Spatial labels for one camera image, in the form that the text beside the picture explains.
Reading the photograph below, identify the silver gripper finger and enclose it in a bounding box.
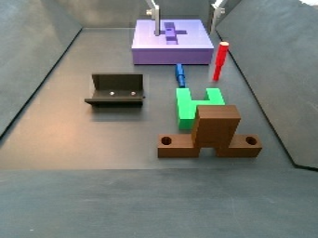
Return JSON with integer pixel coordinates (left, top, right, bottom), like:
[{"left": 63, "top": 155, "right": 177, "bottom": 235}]
[
  {"left": 210, "top": 0, "right": 226, "bottom": 32},
  {"left": 146, "top": 0, "right": 161, "bottom": 35}
]

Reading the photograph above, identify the green U-shaped block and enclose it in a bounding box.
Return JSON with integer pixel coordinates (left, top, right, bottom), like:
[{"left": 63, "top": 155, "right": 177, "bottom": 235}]
[{"left": 175, "top": 88, "right": 225, "bottom": 130}]

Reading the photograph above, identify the purple board with cross slot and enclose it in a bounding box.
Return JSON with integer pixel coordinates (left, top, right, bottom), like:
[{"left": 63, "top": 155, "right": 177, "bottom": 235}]
[{"left": 133, "top": 20, "right": 214, "bottom": 65}]

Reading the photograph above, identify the red cylindrical peg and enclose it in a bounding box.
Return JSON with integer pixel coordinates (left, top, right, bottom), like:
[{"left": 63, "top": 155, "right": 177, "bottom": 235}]
[{"left": 213, "top": 42, "right": 230, "bottom": 81}]

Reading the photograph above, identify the blue cylindrical peg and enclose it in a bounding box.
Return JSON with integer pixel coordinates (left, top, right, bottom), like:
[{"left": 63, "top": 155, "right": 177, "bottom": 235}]
[{"left": 175, "top": 63, "right": 186, "bottom": 88}]

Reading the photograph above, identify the brown T-shaped block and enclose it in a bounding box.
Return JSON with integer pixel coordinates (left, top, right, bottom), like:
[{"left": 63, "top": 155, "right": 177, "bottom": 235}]
[{"left": 158, "top": 105, "right": 262, "bottom": 158}]

